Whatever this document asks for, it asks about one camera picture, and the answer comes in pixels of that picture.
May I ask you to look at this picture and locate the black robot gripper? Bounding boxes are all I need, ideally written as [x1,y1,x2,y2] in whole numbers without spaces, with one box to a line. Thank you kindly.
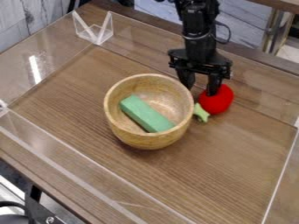
[168,49,233,96]

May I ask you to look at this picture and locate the red plush fruit green leaves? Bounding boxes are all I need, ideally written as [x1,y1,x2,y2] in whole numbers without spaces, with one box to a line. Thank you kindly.
[193,84,235,123]

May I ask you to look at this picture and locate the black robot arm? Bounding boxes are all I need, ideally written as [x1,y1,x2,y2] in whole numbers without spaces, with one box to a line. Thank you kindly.
[168,0,233,96]

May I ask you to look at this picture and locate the wooden bowl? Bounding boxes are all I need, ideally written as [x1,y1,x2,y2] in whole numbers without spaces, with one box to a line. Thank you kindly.
[104,73,194,150]

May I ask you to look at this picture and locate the green rectangular block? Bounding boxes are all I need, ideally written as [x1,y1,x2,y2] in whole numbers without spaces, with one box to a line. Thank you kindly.
[119,95,175,133]

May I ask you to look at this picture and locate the black cable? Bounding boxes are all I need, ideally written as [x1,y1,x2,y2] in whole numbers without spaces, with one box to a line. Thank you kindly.
[214,20,233,46]

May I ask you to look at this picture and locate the metal table leg frame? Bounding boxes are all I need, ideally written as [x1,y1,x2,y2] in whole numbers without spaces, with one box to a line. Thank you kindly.
[262,9,295,55]

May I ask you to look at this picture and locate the clear acrylic corner bracket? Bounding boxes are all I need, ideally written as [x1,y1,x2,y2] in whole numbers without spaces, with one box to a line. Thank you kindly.
[71,11,114,46]

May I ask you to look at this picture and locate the black table leg bracket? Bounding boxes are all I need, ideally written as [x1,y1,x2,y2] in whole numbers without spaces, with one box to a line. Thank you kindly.
[24,185,66,224]

